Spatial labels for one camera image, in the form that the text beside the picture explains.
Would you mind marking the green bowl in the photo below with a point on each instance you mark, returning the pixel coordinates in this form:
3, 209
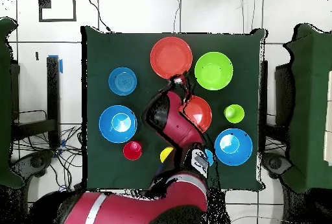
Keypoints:
214, 70

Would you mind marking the large blue bowl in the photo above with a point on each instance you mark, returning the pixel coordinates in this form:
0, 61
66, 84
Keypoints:
243, 154
109, 130

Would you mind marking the dark green tablecloth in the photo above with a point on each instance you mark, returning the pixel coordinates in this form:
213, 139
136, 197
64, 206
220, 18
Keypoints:
145, 52

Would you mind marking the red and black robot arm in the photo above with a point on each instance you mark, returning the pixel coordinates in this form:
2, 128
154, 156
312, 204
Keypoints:
176, 128

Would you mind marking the orange bowl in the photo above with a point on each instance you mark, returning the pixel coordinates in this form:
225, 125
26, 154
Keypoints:
198, 112
168, 55

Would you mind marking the red cup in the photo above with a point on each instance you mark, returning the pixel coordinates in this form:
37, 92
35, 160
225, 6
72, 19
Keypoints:
132, 152

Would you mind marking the lime green cup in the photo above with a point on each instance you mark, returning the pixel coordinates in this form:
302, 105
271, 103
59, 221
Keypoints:
234, 115

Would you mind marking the small blue bowl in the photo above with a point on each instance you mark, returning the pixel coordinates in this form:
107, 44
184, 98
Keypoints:
122, 81

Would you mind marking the black metal frame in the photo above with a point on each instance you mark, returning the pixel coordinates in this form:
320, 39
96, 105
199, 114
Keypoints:
53, 91

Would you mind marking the green cloth side table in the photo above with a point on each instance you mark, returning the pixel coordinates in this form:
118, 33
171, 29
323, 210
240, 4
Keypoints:
311, 104
5, 104

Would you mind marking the yellow cup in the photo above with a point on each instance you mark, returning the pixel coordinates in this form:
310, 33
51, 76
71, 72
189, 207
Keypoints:
164, 154

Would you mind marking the light blue cup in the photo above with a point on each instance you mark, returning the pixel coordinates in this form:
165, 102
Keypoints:
210, 157

